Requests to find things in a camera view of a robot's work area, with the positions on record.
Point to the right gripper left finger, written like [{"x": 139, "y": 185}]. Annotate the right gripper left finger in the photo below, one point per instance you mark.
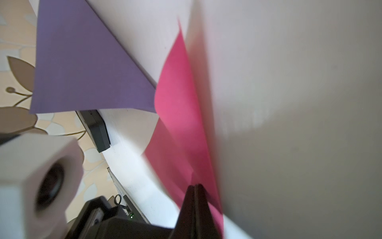
[{"x": 185, "y": 228}]

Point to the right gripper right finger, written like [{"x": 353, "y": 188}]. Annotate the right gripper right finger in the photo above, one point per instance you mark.
[{"x": 204, "y": 224}]

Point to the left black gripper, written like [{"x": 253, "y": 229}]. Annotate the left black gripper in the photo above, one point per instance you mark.
[{"x": 99, "y": 220}]

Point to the pink square paper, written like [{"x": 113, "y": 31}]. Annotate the pink square paper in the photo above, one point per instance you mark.
[{"x": 178, "y": 150}]

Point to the purple square paper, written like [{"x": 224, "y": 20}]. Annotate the purple square paper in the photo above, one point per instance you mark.
[{"x": 81, "y": 66}]

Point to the black flat tray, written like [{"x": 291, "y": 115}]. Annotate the black flat tray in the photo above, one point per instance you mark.
[{"x": 96, "y": 128}]

